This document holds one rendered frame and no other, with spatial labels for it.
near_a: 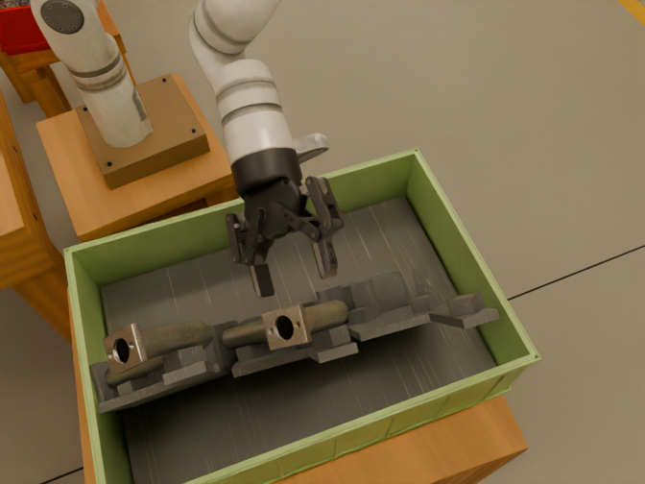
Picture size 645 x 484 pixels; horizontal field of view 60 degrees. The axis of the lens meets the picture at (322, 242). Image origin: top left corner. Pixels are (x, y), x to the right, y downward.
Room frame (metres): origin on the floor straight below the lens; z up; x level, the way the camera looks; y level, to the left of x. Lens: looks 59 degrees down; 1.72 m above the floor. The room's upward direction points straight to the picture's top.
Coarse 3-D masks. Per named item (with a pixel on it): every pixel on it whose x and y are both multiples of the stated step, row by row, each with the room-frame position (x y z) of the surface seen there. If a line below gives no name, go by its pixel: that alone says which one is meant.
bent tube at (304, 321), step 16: (320, 304) 0.27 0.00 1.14; (336, 304) 0.28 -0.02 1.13; (272, 320) 0.24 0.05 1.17; (288, 320) 0.25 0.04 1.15; (304, 320) 0.23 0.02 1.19; (320, 320) 0.25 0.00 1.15; (336, 320) 0.26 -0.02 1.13; (224, 336) 0.31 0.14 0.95; (240, 336) 0.30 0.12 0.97; (256, 336) 0.30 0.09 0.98; (272, 336) 0.23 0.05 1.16; (288, 336) 0.23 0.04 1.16; (304, 336) 0.22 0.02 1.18
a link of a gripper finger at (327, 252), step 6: (336, 222) 0.32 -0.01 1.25; (318, 228) 0.31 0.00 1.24; (336, 228) 0.31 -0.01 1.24; (324, 234) 0.31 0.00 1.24; (330, 234) 0.31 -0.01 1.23; (324, 240) 0.30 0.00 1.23; (330, 240) 0.31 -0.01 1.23; (324, 246) 0.30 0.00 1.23; (330, 246) 0.30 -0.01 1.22; (324, 252) 0.29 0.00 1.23; (330, 252) 0.29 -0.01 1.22; (324, 258) 0.29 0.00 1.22; (330, 258) 0.29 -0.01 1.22; (336, 258) 0.29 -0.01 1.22; (324, 264) 0.28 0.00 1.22; (330, 264) 0.28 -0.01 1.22; (336, 264) 0.28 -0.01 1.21; (330, 270) 0.28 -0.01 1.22
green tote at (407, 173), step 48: (336, 192) 0.60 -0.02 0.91; (384, 192) 0.63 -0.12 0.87; (432, 192) 0.58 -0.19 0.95; (96, 240) 0.47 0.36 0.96; (144, 240) 0.49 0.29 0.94; (192, 240) 0.51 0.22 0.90; (432, 240) 0.54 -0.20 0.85; (96, 288) 0.44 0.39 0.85; (480, 288) 0.40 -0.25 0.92; (96, 336) 0.33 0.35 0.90; (528, 336) 0.31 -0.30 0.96; (480, 384) 0.24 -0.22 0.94; (96, 432) 0.17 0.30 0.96; (336, 432) 0.17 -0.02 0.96; (384, 432) 0.20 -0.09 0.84; (96, 480) 0.11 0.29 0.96; (192, 480) 0.11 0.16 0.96; (240, 480) 0.13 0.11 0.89
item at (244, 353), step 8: (304, 304) 0.33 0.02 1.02; (312, 304) 0.33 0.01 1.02; (248, 320) 0.34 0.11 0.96; (256, 320) 0.33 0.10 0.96; (256, 344) 0.29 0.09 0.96; (264, 344) 0.30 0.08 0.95; (304, 344) 0.27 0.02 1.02; (240, 352) 0.28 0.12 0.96; (248, 352) 0.28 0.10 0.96; (256, 352) 0.28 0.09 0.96; (264, 352) 0.29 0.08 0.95; (240, 360) 0.27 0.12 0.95
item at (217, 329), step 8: (216, 328) 0.32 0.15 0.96; (224, 328) 0.32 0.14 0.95; (216, 336) 0.31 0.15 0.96; (216, 344) 0.30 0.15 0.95; (216, 352) 0.29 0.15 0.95; (224, 352) 0.29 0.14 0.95; (232, 352) 0.29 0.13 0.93; (216, 360) 0.28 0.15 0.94; (224, 360) 0.28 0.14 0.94; (232, 360) 0.28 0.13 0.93
